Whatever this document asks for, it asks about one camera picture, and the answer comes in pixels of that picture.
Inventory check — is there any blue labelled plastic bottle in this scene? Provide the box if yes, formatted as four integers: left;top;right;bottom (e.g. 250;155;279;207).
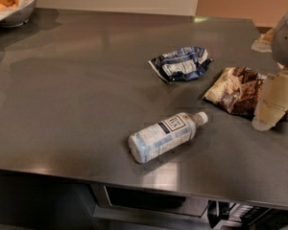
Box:
128;112;208;164

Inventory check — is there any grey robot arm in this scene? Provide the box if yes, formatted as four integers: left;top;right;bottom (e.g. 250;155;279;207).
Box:
252;12;288;131

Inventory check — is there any crumpled blue white bag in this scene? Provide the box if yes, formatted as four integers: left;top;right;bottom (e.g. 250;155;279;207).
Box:
148;46;213;83

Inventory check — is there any black appliance under table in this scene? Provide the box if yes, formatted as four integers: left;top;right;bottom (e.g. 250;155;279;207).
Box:
207;201;288;230

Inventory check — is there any silver metal fruit bowl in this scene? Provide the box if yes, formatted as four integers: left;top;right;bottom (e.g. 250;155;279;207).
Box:
0;0;37;27

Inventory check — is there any cream wrapper at table edge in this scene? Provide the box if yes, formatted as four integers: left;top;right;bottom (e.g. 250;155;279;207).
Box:
252;28;275;53

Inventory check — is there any brown cream snack bag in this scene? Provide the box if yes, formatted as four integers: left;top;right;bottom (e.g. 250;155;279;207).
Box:
204;67;288;121

